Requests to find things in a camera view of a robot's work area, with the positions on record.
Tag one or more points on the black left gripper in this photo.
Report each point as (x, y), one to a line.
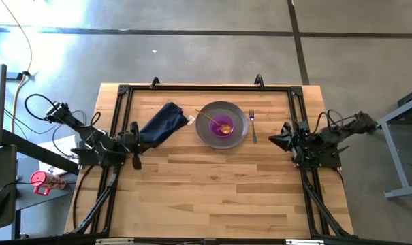
(130, 141)

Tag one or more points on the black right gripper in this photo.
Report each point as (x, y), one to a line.
(299, 141)

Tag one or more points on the iridescent metal fork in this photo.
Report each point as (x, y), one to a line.
(251, 115)

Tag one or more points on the gold metal spoon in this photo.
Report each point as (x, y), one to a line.
(226, 129)

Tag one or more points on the purple cup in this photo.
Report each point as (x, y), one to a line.
(215, 132)

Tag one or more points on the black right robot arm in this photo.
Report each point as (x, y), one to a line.
(342, 132)

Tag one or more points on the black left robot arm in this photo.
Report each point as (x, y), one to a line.
(86, 132)

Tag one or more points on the navy blue cloth napkin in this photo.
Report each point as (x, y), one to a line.
(165, 122)

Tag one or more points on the grey round metal plate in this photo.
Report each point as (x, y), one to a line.
(205, 132)

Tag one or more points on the white printed box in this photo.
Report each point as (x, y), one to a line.
(56, 146)

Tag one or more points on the pink water bottle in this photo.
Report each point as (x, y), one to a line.
(42, 178)

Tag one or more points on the black desk beam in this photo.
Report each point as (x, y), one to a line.
(28, 148)

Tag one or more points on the dark grey desk top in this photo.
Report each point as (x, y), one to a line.
(28, 199)

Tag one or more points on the grey metal cart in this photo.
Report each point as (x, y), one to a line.
(406, 192)

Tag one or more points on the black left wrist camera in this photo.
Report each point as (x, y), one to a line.
(137, 163)

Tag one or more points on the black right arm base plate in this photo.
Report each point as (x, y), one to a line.
(328, 160)

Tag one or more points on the black frame clamp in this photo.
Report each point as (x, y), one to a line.
(155, 82)
(259, 81)

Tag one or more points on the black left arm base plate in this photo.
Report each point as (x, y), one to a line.
(86, 160)

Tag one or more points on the black aluminium table frame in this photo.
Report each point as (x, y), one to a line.
(209, 87)

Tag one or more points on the silver metal bracket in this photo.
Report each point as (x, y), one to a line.
(304, 242)
(113, 241)

